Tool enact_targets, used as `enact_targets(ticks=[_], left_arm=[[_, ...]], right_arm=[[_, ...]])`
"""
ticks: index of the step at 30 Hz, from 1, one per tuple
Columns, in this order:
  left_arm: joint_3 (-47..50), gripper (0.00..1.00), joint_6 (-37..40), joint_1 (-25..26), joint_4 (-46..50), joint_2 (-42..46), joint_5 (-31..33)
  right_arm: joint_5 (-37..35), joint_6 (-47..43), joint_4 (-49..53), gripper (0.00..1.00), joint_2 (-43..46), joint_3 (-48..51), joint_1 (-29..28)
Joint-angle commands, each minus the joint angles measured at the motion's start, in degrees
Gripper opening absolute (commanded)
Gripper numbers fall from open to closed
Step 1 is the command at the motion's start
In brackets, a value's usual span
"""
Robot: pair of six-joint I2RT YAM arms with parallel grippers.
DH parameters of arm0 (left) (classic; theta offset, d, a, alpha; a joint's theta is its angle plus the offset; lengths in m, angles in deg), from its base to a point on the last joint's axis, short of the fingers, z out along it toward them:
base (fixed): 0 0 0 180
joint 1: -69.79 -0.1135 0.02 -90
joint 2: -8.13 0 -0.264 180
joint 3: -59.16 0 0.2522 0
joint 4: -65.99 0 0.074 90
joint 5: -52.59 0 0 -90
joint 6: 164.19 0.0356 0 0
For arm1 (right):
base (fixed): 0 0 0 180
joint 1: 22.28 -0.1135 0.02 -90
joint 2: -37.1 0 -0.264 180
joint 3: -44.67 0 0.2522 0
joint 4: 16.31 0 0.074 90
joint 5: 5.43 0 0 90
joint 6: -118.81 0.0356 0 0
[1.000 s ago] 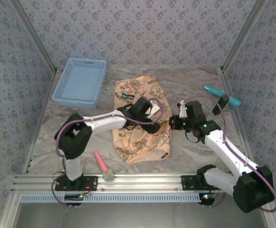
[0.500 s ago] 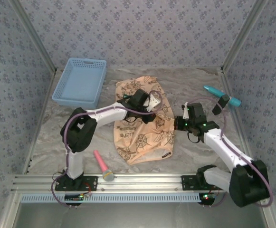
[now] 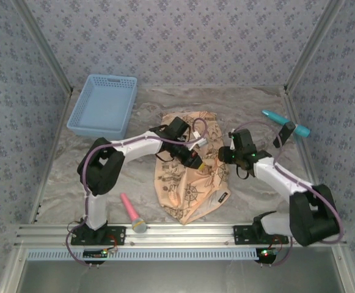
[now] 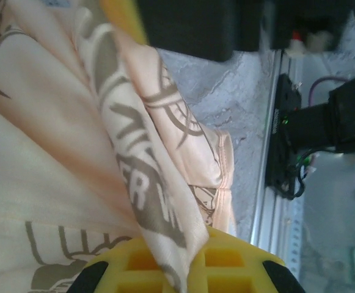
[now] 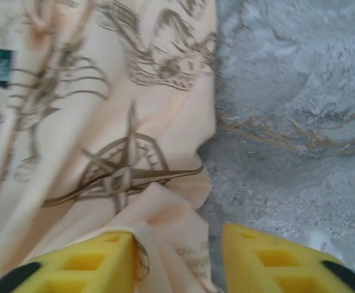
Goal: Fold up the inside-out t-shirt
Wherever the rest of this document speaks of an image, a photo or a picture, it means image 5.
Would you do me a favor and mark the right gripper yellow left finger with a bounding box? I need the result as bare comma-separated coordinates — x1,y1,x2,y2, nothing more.
0,230,137,293

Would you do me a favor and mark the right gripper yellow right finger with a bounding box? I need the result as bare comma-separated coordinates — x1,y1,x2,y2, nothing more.
222,222,355,293

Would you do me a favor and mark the peach printed t-shirt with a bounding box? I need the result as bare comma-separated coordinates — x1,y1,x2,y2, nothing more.
0,0,219,293

